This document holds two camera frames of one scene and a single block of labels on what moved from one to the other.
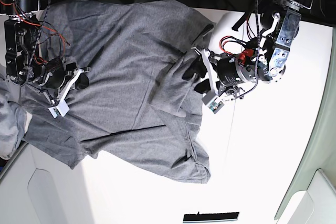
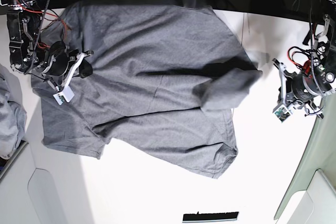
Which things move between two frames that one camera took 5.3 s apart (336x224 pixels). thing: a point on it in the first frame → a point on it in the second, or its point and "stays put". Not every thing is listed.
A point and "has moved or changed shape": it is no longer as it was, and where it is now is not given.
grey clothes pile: x=13 y=118 stays put
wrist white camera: x=213 y=101 → x=282 y=113
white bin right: x=311 y=198 stays put
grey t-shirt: x=138 y=109 has moved or changed shape
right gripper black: x=231 y=74 → x=303 y=87
